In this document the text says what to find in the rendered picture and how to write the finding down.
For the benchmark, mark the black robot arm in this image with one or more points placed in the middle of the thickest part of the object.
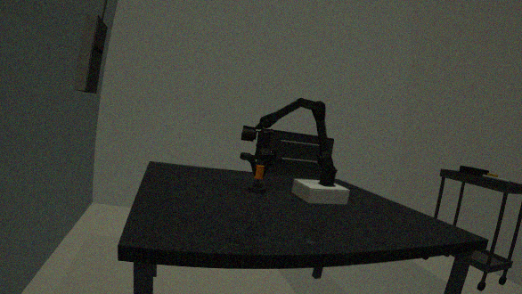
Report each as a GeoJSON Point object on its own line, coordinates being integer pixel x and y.
{"type": "Point", "coordinates": [318, 109]}

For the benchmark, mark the orange knob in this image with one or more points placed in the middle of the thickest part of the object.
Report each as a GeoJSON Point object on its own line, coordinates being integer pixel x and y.
{"type": "Point", "coordinates": [259, 172]}

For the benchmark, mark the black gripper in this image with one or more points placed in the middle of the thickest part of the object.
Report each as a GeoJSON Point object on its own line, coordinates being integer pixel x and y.
{"type": "Point", "coordinates": [252, 158]}

